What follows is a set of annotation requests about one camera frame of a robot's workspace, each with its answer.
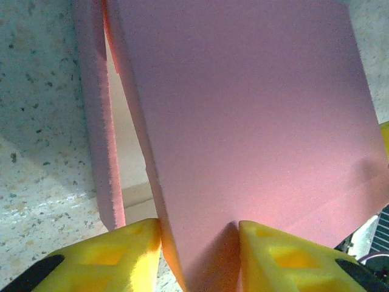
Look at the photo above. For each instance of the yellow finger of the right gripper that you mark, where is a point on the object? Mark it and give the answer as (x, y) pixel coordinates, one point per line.
(386, 140)

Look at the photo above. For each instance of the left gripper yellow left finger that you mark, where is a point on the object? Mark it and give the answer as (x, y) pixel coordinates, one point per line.
(100, 267)

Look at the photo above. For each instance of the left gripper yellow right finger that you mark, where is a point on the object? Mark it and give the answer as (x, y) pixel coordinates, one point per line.
(288, 267)

